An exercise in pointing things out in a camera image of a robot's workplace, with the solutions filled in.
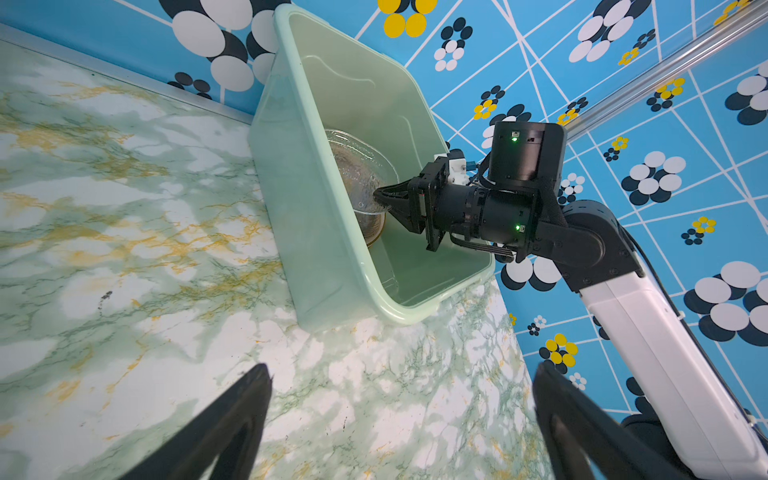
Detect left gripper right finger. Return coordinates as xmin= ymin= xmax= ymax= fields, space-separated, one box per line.
xmin=533 ymin=363 xmax=690 ymax=479

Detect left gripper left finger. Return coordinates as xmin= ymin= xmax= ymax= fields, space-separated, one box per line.
xmin=123 ymin=364 xmax=272 ymax=479

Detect clear glass plate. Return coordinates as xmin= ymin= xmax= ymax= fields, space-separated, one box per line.
xmin=325 ymin=129 xmax=400 ymax=215

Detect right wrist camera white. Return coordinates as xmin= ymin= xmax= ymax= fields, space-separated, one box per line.
xmin=433 ymin=150 xmax=470 ymax=186

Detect pink glass plate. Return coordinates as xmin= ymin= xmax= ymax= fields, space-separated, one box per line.
xmin=355 ymin=211 xmax=387 ymax=246

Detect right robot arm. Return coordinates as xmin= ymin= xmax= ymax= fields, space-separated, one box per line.
xmin=374 ymin=122 xmax=767 ymax=479

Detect light green plastic bin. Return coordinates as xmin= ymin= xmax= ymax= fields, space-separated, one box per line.
xmin=249 ymin=4 xmax=495 ymax=332

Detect right aluminium corner post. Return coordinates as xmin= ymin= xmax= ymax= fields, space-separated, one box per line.
xmin=565 ymin=0 xmax=767 ymax=140

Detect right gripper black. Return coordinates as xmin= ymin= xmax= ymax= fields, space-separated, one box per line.
xmin=373 ymin=158 xmax=540 ymax=252

